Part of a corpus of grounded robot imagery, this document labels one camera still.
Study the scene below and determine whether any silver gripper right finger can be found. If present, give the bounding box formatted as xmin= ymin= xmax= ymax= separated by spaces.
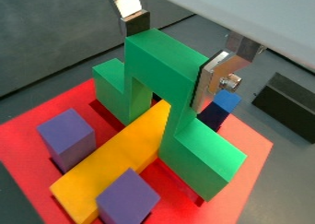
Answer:
xmin=191 ymin=31 xmax=264 ymax=113

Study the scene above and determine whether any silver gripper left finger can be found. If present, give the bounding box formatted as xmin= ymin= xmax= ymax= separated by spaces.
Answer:
xmin=111 ymin=0 xmax=149 ymax=37

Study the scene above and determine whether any green bridge-shaped block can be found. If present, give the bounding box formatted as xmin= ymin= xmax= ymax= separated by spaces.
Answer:
xmin=92 ymin=29 xmax=245 ymax=201

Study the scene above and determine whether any black angle fixture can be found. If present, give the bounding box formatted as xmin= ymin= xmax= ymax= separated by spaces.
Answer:
xmin=252 ymin=73 xmax=315 ymax=144

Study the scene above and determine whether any red base board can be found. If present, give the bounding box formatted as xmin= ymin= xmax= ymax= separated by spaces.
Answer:
xmin=0 ymin=81 xmax=273 ymax=224

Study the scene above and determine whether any blue block left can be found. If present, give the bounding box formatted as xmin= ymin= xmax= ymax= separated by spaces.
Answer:
xmin=197 ymin=90 xmax=241 ymax=131

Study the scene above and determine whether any yellow long block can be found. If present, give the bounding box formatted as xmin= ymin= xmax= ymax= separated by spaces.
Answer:
xmin=49 ymin=100 xmax=169 ymax=224

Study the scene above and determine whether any purple block left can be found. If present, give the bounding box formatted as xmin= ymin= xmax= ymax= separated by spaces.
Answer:
xmin=37 ymin=109 xmax=96 ymax=172

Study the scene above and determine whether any purple block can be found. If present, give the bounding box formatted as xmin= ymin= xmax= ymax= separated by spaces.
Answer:
xmin=37 ymin=109 xmax=96 ymax=172
xmin=96 ymin=169 xmax=160 ymax=224

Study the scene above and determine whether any purple block right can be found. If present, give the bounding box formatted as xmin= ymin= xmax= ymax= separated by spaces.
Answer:
xmin=96 ymin=169 xmax=160 ymax=224

